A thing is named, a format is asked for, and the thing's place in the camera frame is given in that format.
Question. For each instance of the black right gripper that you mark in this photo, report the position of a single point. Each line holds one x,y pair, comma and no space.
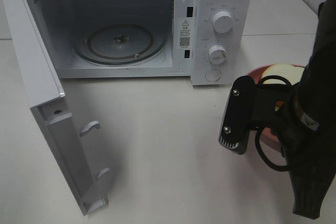
270,105

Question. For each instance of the pink round plate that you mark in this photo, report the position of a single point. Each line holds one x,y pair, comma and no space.
266,137

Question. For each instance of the sandwich with lettuce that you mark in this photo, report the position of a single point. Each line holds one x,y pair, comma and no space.
290,72

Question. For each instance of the round door release button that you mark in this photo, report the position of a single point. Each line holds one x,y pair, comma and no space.
213,75

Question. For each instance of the white microwave door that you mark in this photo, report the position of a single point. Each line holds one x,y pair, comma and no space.
47,102

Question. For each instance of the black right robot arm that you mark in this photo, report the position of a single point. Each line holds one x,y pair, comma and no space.
308,141

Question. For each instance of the lower white timer knob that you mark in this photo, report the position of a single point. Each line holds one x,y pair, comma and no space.
217,54

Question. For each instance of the upper white power knob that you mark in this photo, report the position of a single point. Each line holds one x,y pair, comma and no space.
222,21

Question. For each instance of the white microwave oven body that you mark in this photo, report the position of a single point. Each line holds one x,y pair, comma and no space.
66,20

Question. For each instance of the white warning label sticker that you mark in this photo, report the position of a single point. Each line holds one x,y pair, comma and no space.
185,32

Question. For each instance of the glass microwave turntable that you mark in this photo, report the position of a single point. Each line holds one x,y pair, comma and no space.
120,44

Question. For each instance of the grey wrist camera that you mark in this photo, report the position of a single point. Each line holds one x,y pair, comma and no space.
234,130

